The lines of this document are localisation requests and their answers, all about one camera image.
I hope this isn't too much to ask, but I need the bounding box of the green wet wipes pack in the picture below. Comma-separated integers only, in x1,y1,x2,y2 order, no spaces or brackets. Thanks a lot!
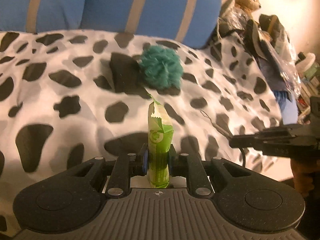
148,99,174,188

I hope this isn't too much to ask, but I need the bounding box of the white adapter cable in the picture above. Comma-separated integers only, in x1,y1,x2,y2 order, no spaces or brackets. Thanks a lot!
199,109,233,138

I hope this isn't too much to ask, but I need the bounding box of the person right hand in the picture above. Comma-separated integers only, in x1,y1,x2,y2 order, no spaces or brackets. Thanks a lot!
290,159,319,197

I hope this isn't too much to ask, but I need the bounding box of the cow print blanket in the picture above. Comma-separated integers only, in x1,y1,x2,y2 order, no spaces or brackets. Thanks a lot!
1,30,282,238

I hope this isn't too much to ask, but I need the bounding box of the teal mesh bath loofah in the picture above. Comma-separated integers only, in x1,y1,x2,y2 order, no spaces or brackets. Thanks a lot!
138,46,183,90

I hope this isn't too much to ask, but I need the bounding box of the dark clutter pile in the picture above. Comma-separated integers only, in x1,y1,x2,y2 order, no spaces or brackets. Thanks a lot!
218,7,315,124

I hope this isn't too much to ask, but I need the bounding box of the brown teddy bear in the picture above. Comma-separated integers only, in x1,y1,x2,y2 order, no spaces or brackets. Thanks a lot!
235,0,261,14

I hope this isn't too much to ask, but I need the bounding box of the blue striped cushion right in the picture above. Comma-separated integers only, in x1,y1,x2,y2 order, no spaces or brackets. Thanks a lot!
80,0,221,49

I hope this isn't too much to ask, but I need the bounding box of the blue striped cushion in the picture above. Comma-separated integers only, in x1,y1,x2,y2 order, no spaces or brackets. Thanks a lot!
80,0,221,49
1,0,85,33

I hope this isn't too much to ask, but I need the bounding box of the blue striped cushion left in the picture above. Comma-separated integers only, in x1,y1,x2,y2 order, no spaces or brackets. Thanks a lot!
1,0,85,33

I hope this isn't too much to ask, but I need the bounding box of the black pouch with cord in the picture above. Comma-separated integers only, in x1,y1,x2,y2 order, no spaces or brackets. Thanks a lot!
110,53,150,99

